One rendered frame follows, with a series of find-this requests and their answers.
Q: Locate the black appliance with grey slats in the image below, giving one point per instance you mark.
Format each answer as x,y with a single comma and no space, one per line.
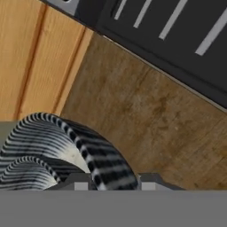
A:
177,38

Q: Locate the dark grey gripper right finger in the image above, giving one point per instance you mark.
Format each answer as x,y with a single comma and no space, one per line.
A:
153,181

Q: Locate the small black white striped bowl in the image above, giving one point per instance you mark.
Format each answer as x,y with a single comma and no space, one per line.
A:
26,174

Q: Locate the light wooden cabinet door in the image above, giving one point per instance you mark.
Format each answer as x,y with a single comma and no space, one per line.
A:
32,59

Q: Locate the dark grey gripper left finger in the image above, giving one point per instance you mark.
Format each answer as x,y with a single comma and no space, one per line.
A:
77,181

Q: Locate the large black white striped bowl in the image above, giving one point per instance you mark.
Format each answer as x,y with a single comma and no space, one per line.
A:
109,165

